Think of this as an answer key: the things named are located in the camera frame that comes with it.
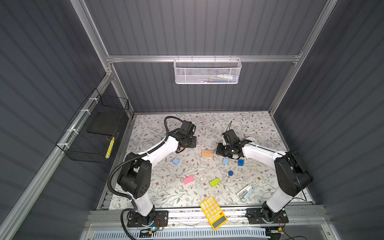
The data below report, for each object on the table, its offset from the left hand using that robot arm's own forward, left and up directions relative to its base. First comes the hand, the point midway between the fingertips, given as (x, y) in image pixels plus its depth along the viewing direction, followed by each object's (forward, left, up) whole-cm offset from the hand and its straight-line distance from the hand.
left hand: (192, 141), depth 90 cm
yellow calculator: (-37, -8, -9) cm, 39 cm away
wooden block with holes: (-3, -9, -10) cm, 14 cm away
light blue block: (-10, -20, -9) cm, 24 cm away
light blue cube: (-8, +11, -9) cm, 16 cm away
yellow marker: (-13, +39, +16) cm, 44 cm away
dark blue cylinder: (-17, -22, -11) cm, 30 cm away
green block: (-22, -12, -11) cm, 27 cm away
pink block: (-19, +3, -11) cm, 22 cm away
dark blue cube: (-10, -30, -11) cm, 33 cm away
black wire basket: (-5, +51, +16) cm, 53 cm away
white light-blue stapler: (-29, -27, -9) cm, 40 cm away
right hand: (-5, -15, -6) cm, 17 cm away
